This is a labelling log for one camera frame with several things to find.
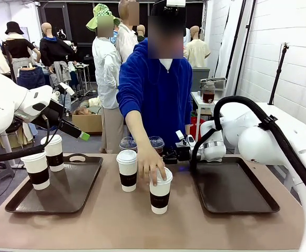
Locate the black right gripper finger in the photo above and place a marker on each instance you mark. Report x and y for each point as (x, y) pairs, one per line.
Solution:
(171, 153)
(170, 160)

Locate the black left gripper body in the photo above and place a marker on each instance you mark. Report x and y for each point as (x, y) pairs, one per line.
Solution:
(50, 115)

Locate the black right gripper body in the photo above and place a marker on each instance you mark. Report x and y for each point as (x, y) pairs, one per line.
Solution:
(184, 154)

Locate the iced tea cup black sleeve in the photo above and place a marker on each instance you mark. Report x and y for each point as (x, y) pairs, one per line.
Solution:
(128, 144)
(157, 143)

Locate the white lidded paper coffee cup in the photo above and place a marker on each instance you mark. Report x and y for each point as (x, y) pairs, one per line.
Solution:
(53, 147)
(36, 162)
(161, 190)
(126, 168)

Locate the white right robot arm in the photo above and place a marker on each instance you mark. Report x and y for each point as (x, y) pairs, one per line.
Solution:
(258, 141)

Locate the person's right forearm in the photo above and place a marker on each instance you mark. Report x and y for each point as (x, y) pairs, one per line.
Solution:
(137, 131)

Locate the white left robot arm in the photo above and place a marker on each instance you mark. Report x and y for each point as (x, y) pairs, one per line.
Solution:
(0, 105)

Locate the brown plastic serving tray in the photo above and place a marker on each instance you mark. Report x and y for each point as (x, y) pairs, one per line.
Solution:
(234, 189)
(71, 189)

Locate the person's right hand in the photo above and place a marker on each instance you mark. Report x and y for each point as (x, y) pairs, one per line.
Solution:
(149, 162)

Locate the cardboard box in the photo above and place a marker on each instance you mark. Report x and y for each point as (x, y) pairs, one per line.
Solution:
(87, 124)

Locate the red crate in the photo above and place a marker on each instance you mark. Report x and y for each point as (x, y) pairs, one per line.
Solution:
(196, 126)

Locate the lying mannequin torso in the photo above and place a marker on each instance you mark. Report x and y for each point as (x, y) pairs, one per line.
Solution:
(92, 103)

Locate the blue jeans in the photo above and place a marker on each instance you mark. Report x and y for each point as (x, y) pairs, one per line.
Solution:
(30, 77)

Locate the white stand pole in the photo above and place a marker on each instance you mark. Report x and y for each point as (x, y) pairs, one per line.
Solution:
(8, 147)

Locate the white side table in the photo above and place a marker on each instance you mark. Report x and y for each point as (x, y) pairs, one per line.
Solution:
(199, 101)

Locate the small work desk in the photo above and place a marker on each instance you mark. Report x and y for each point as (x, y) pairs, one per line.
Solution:
(83, 67)

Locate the glass jar brown liquid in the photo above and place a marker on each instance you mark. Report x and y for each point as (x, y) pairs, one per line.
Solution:
(208, 95)

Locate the person in blue hoodie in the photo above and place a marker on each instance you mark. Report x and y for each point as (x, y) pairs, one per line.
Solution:
(155, 92)

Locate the mannequin in black sweater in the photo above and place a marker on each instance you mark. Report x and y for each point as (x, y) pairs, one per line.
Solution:
(51, 50)

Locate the white-shirted figure khaki trousers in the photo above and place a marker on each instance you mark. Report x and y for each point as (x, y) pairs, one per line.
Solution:
(105, 68)

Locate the mannequin in black top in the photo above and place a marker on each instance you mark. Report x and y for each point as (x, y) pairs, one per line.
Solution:
(17, 47)

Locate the metal container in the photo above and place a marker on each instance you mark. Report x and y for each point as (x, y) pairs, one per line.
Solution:
(218, 82)

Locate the grey cabinet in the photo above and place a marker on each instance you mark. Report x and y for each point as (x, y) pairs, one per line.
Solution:
(199, 76)

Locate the black bucket hat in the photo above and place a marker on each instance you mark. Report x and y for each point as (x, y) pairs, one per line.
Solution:
(12, 27)

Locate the mannequin in cream shirt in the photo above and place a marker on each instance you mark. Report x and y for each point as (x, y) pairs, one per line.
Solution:
(197, 52)

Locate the figure in beige shirt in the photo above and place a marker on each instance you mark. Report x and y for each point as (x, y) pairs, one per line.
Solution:
(124, 39)

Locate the green checkered sun hat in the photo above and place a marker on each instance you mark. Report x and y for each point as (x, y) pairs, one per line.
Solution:
(100, 11)

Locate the mannequin in green top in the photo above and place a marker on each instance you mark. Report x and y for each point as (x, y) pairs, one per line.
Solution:
(141, 31)

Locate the white hanging sheet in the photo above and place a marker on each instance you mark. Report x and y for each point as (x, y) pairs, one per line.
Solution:
(229, 39)

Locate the black tripod stand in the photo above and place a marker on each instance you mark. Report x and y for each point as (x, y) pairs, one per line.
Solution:
(278, 71)

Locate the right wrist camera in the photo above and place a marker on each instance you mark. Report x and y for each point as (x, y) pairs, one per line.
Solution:
(184, 140)

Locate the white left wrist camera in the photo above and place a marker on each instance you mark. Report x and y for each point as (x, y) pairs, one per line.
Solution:
(66, 89)

